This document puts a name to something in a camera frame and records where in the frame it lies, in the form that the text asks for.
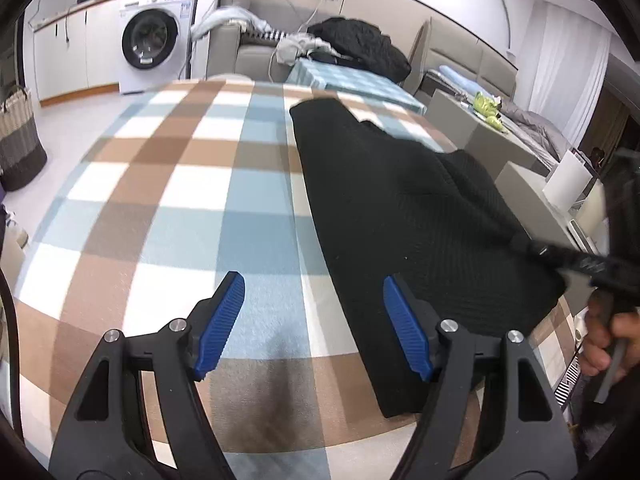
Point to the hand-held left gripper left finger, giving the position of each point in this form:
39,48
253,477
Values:
222,325

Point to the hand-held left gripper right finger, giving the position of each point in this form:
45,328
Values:
405,325

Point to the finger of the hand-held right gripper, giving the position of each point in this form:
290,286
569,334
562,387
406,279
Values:
555,257

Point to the black knit sweater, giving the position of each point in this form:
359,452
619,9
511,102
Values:
400,200

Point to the white and blue clothes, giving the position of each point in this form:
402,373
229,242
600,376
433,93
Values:
225,20

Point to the person's right hand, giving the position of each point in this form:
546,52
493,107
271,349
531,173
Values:
597,345

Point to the dark wooden cabinet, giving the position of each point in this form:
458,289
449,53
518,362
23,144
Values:
607,120

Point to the bed with grey bedding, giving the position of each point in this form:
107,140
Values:
535,130

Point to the plaid brown blue blanket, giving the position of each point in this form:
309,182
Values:
175,200

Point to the yellow-green toy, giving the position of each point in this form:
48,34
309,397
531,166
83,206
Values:
487,107

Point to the grey side table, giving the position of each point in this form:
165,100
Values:
460,120

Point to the white curtain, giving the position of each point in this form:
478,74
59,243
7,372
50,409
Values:
570,70

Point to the beige padded headboard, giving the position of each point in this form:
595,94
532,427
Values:
465,55

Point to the teal checked blanket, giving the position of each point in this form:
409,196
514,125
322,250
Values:
355,82

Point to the white round stool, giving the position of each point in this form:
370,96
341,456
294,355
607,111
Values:
230,77

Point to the beige sofa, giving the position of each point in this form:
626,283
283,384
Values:
250,57

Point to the woven laundry basket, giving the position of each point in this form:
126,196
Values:
17,145

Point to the black jacket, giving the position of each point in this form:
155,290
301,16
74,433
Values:
365,47

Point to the light grey garment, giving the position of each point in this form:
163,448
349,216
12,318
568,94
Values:
295,47

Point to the striped cloth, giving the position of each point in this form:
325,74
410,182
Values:
265,36

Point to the white washing machine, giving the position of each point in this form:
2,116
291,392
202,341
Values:
155,40

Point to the white cabinet with wooden counter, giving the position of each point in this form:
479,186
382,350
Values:
75,55

